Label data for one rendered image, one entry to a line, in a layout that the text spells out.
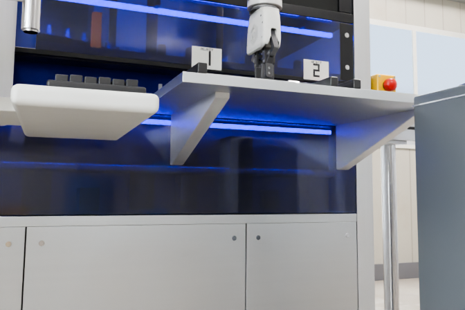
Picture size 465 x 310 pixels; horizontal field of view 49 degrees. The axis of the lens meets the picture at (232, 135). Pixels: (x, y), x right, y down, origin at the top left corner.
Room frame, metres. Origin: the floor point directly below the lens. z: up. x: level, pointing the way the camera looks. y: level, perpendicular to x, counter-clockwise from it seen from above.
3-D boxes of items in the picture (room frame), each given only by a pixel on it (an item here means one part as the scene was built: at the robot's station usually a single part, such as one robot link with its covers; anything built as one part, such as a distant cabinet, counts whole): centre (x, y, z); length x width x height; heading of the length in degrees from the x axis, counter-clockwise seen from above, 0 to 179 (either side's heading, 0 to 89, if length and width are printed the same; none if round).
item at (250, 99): (1.26, -0.15, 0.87); 0.70 x 0.48 x 0.02; 112
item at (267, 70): (1.16, -0.08, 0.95); 0.03 x 0.03 x 0.07; 22
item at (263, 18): (1.18, -0.07, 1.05); 0.10 x 0.07 x 0.11; 22
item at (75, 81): (0.91, 0.26, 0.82); 0.40 x 0.14 x 0.02; 20
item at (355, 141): (1.34, -0.38, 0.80); 0.34 x 0.03 x 0.13; 22
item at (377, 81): (1.59, -0.47, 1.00); 0.08 x 0.07 x 0.07; 22
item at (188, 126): (1.15, 0.08, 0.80); 0.34 x 0.03 x 0.13; 22
